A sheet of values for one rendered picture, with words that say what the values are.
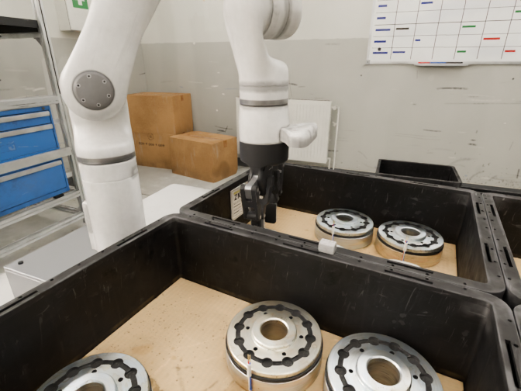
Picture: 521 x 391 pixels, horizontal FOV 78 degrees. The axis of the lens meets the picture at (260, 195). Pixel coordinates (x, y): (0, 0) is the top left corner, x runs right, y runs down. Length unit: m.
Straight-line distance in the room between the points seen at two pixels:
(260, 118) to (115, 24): 0.24
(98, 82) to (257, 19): 0.25
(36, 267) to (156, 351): 0.33
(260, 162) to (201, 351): 0.25
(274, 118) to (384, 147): 2.96
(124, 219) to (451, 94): 3.04
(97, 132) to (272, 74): 0.31
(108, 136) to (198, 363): 0.38
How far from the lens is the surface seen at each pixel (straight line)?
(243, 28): 0.44
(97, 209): 0.61
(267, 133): 0.46
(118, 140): 0.59
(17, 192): 2.36
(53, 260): 0.69
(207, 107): 3.89
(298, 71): 3.43
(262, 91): 0.45
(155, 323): 0.45
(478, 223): 0.52
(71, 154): 2.50
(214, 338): 0.42
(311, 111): 3.31
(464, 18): 3.33
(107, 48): 0.55
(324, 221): 0.60
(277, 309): 0.41
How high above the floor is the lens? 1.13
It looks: 22 degrees down
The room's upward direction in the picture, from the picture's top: straight up
